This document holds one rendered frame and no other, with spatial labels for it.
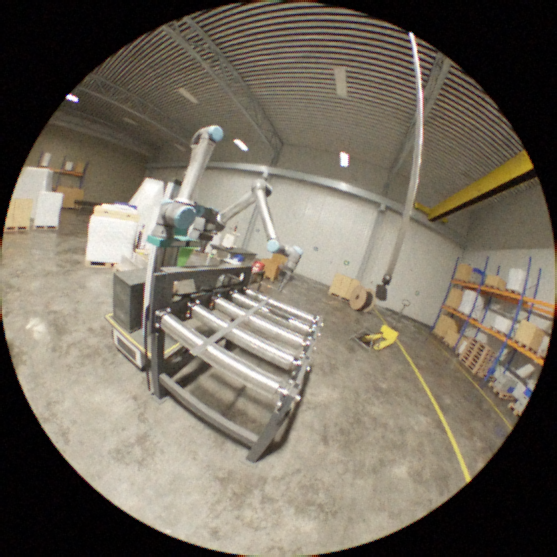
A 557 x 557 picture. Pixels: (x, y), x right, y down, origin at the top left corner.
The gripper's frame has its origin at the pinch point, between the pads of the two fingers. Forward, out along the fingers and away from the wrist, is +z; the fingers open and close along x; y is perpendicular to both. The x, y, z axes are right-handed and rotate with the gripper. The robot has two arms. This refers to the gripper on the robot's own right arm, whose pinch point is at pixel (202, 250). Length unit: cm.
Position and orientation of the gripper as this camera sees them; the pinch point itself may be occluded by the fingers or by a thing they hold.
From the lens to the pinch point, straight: 151.8
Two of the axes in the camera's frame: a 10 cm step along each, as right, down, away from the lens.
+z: -3.2, 9.3, 1.9
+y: -9.0, -3.6, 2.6
